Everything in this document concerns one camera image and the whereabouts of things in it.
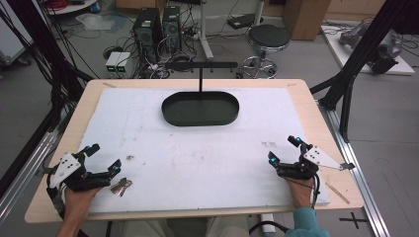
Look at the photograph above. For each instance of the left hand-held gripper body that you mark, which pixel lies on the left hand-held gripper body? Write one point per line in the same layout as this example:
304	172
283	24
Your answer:
74	176

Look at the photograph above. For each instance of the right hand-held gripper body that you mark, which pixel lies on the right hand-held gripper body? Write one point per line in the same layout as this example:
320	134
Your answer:
301	169

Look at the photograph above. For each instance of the bunch of silver keys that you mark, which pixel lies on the bunch of silver keys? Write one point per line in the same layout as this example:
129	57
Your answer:
121	186

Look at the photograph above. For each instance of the black tray key stand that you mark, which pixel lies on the black tray key stand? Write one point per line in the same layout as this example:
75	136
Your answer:
200	108

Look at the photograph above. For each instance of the person's right hand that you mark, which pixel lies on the person's right hand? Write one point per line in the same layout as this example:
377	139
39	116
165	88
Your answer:
301	192

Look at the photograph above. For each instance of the person's left hand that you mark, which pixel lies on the person's left hand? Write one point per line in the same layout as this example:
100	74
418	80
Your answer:
79	202

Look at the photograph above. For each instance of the thin wooden strip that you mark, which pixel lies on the thin wooden strip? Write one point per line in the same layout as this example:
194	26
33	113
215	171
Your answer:
337	193

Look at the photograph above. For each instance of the white cylinder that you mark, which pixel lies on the white cylinder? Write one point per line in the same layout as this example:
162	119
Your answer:
267	222

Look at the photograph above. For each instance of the white foam board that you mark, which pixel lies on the white foam board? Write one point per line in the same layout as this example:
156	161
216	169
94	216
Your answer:
197	154

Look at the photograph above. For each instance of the person's legs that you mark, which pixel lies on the person's legs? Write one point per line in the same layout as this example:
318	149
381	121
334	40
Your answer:
178	227

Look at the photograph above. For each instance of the white power supply unit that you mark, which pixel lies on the white power supply unit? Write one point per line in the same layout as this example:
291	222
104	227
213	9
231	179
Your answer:
123	62
112	62

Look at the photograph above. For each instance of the white floor board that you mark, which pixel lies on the white floor board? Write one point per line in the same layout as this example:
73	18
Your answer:
342	56

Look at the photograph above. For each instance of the black round stool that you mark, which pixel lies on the black round stool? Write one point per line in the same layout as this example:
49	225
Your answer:
268	41

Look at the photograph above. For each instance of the brown cardboard box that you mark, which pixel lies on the brown cardboard box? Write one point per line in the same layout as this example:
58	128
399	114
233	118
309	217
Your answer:
304	18

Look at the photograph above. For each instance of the grey robot equipment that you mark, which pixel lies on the grey robot equipment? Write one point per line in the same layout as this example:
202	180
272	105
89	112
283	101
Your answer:
378	46

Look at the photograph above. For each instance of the clear plastic sheet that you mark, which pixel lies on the clear plastic sheet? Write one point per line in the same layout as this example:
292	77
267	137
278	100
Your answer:
95	21

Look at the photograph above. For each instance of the large black computer tower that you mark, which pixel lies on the large black computer tower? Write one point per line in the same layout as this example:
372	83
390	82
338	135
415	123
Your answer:
147	33

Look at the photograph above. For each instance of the flat black device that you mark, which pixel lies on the flat black device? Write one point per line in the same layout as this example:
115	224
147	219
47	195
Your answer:
242	21

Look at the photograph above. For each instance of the white panel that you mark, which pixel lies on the white panel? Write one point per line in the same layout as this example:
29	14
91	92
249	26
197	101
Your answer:
11	36

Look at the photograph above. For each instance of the white desk leg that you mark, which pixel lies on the white desk leg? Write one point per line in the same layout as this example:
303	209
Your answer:
205	29

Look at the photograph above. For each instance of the round white table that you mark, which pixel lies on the round white table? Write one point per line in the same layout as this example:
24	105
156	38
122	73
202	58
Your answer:
70	6

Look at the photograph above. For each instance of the small black computer tower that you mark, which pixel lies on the small black computer tower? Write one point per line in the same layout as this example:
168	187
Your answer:
171	28

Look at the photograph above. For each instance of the aluminium rail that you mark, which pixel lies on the aluminium rail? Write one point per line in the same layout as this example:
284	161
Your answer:
355	171
29	168

